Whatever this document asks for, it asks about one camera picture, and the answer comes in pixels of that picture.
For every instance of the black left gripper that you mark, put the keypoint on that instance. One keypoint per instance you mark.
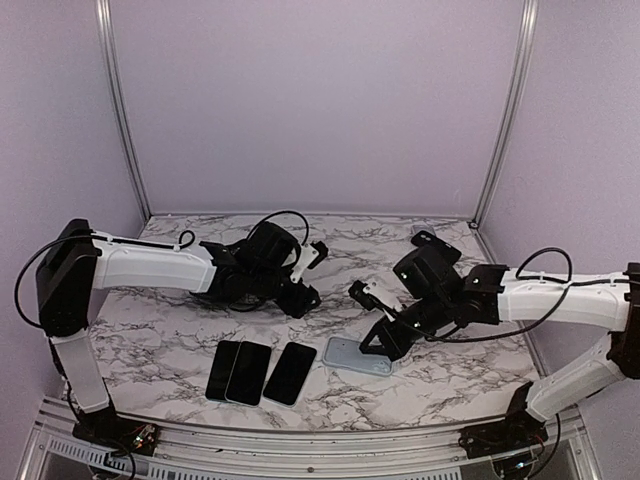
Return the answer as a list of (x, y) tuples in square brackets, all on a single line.
[(299, 304)]

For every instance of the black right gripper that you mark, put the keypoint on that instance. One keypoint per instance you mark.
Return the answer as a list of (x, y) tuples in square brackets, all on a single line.
[(393, 347)]

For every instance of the light blue phone case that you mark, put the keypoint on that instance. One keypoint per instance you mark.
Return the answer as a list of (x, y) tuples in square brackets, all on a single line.
[(345, 354)]

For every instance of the black phone light-blue edge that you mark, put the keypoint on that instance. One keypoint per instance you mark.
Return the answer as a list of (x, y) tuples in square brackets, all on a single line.
[(290, 374)]

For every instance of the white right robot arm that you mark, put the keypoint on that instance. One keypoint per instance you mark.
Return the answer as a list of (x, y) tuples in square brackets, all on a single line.
[(609, 301)]

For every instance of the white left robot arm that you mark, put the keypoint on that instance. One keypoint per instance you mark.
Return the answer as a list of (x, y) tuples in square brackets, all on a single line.
[(81, 261)]

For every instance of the black phone leftmost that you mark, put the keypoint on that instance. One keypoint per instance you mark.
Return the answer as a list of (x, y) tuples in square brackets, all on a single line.
[(221, 370)]

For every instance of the black phone middle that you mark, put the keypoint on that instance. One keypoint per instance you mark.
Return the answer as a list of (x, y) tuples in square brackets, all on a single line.
[(248, 374)]

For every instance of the black phone case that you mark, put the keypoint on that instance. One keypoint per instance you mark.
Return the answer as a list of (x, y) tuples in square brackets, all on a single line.
[(447, 251)]

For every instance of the grey phone case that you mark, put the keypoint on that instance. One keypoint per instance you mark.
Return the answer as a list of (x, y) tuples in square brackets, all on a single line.
[(424, 229)]

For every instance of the black square floral plate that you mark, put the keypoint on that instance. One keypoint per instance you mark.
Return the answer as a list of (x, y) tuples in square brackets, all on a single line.
[(245, 304)]

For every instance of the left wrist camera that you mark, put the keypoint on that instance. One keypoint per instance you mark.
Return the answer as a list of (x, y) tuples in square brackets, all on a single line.
[(311, 255)]

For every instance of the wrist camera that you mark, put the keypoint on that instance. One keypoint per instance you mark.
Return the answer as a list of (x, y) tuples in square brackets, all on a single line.
[(311, 255), (372, 296)]

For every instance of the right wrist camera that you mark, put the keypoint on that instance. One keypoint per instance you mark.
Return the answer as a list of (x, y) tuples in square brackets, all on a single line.
[(372, 296)]

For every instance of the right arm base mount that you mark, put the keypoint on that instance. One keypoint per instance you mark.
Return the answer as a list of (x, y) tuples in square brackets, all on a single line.
[(516, 430)]

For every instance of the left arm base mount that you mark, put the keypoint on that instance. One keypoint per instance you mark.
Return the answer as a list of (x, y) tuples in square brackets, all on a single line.
[(106, 427)]

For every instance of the front aluminium rail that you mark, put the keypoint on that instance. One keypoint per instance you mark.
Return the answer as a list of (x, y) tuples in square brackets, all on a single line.
[(189, 451)]

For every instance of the left aluminium frame post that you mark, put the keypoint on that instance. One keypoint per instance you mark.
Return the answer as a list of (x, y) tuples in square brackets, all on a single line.
[(110, 58)]

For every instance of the aluminium frame post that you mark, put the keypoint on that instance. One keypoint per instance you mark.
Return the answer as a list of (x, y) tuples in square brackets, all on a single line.
[(110, 58), (515, 91)]

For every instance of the right aluminium frame post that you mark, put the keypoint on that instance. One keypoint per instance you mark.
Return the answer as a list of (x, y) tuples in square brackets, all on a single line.
[(515, 91)]

